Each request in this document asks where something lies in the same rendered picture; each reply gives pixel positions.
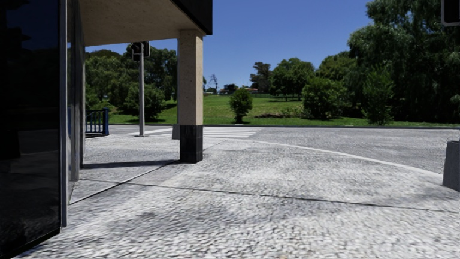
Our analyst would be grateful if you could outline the tree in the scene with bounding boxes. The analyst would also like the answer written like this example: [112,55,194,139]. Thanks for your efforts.
[229,87,253,124]

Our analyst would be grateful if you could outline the row of buildings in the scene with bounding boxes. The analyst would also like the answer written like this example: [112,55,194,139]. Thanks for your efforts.
[219,83,259,95]

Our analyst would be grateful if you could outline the pale concrete building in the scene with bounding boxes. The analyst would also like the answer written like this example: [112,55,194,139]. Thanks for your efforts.
[0,0,216,259]

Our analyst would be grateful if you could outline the traffic light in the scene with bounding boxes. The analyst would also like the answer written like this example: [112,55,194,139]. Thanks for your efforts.
[130,41,151,137]
[440,0,460,192]

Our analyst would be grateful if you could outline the trees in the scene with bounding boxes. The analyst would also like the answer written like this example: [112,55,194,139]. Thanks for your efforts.
[84,44,178,122]
[249,0,460,127]

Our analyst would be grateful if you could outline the dark stairway railing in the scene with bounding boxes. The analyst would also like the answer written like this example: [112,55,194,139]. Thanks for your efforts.
[85,107,110,138]

